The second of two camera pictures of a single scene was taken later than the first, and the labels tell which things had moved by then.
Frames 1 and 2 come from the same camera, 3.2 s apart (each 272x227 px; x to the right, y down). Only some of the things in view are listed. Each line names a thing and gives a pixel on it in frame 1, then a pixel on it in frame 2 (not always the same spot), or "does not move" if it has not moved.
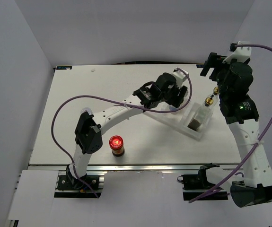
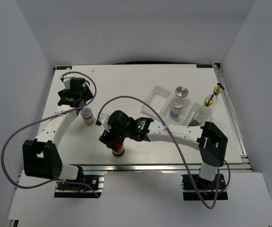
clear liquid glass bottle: [216, 93] does not move
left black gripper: [176, 100] → [87, 94]
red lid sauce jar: [116, 143] does not move
